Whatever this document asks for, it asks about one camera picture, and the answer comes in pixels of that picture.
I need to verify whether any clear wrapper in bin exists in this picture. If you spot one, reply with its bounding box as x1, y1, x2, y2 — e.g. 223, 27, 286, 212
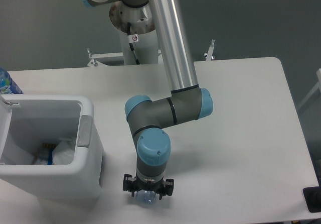
33, 149, 50, 165

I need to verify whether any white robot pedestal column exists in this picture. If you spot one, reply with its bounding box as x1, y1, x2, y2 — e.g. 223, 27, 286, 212
109, 1, 163, 65

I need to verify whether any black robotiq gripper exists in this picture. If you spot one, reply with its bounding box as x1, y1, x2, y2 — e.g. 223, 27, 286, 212
122, 174, 174, 200

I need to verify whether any black cable on pedestal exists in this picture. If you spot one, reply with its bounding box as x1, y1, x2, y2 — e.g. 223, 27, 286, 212
126, 22, 140, 65

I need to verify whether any white paper napkin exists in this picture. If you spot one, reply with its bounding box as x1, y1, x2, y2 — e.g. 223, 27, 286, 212
52, 137, 76, 165

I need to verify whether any white frame right edge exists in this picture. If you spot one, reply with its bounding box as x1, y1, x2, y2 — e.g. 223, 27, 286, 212
296, 68, 320, 113

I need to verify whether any clear plastic bottle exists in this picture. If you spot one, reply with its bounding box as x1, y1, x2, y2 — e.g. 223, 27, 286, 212
135, 190, 156, 205

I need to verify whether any white open trash can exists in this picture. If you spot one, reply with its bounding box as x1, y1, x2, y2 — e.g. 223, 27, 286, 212
1, 94, 104, 199

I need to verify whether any blue yellow snack wrapper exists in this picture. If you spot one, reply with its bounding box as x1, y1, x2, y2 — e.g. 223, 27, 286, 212
39, 143, 57, 165

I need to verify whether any blue labelled drink bottle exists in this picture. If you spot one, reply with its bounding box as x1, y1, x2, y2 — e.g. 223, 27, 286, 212
1, 68, 23, 94

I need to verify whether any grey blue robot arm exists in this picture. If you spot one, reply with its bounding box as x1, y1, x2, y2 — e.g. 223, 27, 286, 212
82, 0, 213, 197

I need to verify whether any black device at table edge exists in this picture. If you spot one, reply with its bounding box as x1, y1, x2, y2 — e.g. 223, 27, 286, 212
303, 186, 320, 213

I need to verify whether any right white base bracket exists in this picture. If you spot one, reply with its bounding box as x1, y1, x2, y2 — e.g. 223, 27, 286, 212
204, 39, 215, 61

